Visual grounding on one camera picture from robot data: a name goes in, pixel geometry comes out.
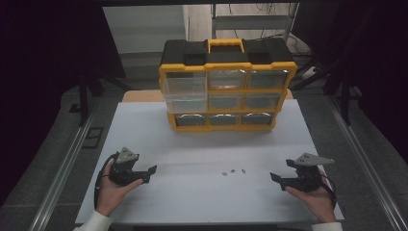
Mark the person's left hand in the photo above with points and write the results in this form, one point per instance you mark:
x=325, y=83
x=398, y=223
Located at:
x=110, y=195

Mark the large clear plastic drawer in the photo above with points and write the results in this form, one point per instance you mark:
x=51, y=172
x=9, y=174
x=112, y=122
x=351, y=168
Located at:
x=186, y=93

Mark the person's right hand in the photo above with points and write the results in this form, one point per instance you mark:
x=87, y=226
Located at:
x=319, y=203

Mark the group of small clear drawers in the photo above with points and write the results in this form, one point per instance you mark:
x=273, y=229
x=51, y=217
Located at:
x=227, y=80

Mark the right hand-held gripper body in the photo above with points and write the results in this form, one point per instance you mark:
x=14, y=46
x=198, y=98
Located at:
x=308, y=179

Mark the yellow black organizer case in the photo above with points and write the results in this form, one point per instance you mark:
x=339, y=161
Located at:
x=224, y=57

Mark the black metal stand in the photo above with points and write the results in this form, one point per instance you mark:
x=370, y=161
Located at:
x=85, y=96
x=344, y=102

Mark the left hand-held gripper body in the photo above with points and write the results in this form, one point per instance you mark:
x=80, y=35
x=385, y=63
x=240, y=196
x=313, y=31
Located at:
x=125, y=166

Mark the dark curtain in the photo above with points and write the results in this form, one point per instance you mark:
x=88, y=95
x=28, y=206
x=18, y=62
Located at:
x=378, y=64
x=41, y=80

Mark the grey metal shelf rack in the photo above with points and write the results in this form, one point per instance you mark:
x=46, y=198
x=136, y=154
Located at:
x=253, y=21

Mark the aluminium rail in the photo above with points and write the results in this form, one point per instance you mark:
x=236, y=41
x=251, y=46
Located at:
x=64, y=173
x=369, y=154

